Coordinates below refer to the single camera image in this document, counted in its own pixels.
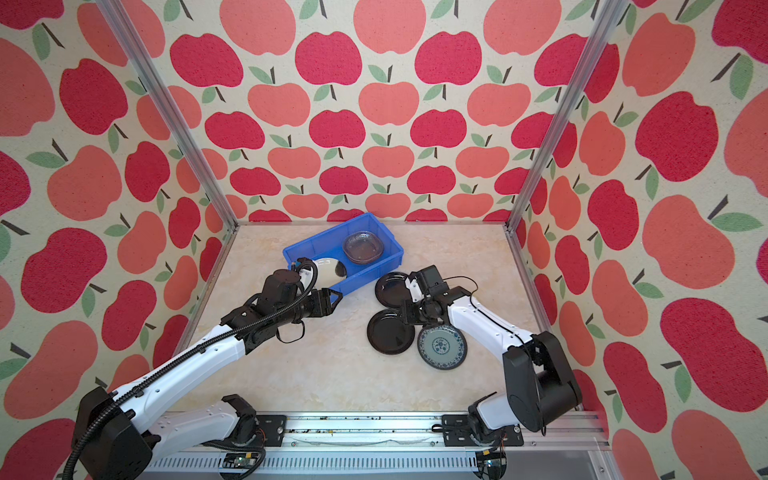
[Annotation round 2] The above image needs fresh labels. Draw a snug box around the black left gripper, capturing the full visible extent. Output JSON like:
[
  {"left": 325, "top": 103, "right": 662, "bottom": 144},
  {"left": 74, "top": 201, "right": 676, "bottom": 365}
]
[{"left": 276, "top": 287, "right": 345, "bottom": 327}]

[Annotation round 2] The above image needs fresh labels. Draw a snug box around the blue patterned round plate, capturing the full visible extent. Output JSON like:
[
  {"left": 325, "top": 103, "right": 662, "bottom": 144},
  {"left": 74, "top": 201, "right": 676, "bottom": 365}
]
[{"left": 417, "top": 325, "right": 468, "bottom": 371}]

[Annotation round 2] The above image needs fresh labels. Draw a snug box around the black round plate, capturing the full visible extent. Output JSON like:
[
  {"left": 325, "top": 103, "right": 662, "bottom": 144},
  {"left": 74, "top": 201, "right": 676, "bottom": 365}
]
[
  {"left": 375, "top": 271, "right": 412, "bottom": 309},
  {"left": 366, "top": 309, "right": 416, "bottom": 355}
]

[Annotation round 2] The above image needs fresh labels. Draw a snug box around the black round plate front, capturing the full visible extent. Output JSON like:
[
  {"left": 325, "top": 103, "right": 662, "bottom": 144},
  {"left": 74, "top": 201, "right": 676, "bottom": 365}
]
[{"left": 366, "top": 309, "right": 416, "bottom": 355}]

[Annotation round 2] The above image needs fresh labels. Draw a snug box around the clear glass plate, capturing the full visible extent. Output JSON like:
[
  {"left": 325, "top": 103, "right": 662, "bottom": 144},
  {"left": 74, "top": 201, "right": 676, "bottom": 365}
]
[{"left": 342, "top": 231, "right": 385, "bottom": 265}]

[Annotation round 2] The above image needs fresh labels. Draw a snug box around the white floral round plate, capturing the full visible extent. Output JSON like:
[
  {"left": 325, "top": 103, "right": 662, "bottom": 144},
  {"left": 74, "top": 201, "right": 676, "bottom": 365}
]
[{"left": 313, "top": 257, "right": 347, "bottom": 284}]

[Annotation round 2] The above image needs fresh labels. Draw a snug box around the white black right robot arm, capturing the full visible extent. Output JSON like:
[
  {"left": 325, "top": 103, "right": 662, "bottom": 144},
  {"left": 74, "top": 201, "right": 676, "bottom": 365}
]
[{"left": 366, "top": 287, "right": 583, "bottom": 448}]

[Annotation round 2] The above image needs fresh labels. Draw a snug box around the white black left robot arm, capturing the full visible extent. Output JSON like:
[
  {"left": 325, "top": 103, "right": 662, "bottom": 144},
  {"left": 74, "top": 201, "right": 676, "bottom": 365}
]
[{"left": 62, "top": 288, "right": 343, "bottom": 479}]

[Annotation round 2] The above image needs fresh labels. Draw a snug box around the blue plastic bin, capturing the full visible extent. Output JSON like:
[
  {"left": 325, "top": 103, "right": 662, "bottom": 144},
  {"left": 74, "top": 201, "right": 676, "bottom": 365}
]
[{"left": 283, "top": 213, "right": 404, "bottom": 295}]

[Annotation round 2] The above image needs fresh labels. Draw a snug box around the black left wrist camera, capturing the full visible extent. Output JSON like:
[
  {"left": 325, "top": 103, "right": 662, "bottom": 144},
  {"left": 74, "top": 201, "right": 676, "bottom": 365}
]
[{"left": 257, "top": 269, "right": 301, "bottom": 315}]

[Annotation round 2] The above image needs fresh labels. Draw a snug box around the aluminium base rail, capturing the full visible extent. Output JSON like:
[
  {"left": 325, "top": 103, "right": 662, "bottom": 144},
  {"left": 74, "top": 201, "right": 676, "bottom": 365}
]
[{"left": 98, "top": 410, "right": 622, "bottom": 480}]

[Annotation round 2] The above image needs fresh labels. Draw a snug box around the aluminium left corner post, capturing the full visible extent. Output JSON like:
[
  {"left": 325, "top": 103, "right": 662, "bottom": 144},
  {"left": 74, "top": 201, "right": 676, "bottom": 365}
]
[{"left": 96, "top": 1, "right": 238, "bottom": 231}]

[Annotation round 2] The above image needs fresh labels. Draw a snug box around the aluminium corner post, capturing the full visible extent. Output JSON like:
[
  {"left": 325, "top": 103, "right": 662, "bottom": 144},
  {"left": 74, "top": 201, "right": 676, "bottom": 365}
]
[
  {"left": 96, "top": 1, "right": 238, "bottom": 231},
  {"left": 504, "top": 1, "right": 629, "bottom": 237}
]

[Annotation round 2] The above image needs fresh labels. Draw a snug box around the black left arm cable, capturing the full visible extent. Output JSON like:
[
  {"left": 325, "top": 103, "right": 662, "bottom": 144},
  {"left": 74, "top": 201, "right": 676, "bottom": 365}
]
[{"left": 61, "top": 257, "right": 319, "bottom": 480}]

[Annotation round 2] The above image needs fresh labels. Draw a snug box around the aluminium right corner post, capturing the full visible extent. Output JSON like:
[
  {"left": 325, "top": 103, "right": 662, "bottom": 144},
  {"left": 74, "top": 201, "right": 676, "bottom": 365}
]
[{"left": 504, "top": 1, "right": 629, "bottom": 237}]

